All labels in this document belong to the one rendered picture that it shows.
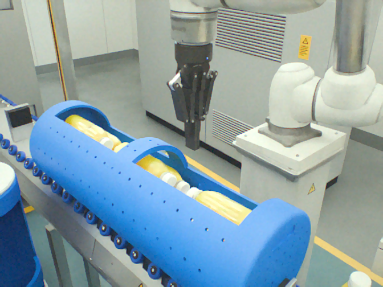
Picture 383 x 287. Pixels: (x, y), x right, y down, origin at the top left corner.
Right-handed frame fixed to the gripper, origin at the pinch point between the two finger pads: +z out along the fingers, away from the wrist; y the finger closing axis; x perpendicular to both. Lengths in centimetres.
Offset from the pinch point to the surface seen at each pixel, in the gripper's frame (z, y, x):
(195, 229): 14.2, 10.1, 11.1
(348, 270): 131, -126, 8
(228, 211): 13.7, 1.4, 12.5
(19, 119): 30, 1, -105
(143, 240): 23.0, 14.0, -1.7
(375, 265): 30, -25, 38
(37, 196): 46, 13, -69
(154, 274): 37.1, 10.9, -2.4
